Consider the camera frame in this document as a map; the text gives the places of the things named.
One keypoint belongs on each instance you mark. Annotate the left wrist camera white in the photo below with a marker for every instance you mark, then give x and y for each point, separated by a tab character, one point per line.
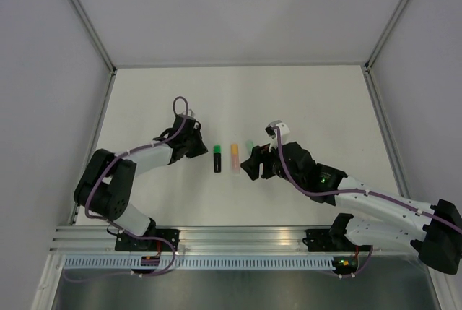
190	113

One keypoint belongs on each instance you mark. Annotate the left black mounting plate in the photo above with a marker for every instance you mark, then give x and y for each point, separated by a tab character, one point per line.
166	240

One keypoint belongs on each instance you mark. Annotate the right aluminium frame post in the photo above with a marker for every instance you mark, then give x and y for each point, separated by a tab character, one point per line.
391	24

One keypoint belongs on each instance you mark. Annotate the aluminium frame post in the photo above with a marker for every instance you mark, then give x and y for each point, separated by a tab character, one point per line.
391	24
91	32

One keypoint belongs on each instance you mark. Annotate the left aluminium frame post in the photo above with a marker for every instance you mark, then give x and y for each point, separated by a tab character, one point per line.
91	32

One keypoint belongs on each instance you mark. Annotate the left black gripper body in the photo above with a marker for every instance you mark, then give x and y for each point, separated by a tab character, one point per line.
194	144

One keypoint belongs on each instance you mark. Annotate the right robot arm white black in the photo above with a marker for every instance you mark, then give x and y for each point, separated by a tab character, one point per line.
431	231

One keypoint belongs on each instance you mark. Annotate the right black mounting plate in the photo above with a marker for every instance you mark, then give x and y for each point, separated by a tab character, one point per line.
326	240

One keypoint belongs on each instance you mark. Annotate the orange pen cap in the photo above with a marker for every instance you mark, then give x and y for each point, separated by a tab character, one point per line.
234	149

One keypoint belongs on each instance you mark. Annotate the pink orange highlighter pen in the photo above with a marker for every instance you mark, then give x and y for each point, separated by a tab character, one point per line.
235	163

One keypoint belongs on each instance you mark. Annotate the black green highlighter pen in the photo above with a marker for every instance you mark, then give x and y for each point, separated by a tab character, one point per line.
217	162

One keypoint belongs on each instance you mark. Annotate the black mounting plate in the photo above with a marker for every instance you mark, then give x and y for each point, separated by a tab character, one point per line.
166	240
326	240

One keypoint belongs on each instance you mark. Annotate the white slotted cable duct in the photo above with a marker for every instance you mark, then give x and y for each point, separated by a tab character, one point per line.
203	263

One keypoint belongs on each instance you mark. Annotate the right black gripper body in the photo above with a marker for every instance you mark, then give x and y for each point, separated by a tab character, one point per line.
271	165

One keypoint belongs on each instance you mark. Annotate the bright green marker cap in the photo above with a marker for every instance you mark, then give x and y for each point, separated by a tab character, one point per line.
217	149

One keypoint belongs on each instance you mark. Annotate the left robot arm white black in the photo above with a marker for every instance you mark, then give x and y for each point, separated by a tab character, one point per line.
104	190

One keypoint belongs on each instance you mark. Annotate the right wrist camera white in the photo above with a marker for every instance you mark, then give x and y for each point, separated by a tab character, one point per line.
278	131

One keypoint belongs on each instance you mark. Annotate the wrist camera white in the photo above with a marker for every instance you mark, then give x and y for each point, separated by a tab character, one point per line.
278	131
190	113

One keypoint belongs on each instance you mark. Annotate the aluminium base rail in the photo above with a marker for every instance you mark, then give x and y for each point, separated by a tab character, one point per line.
100	239

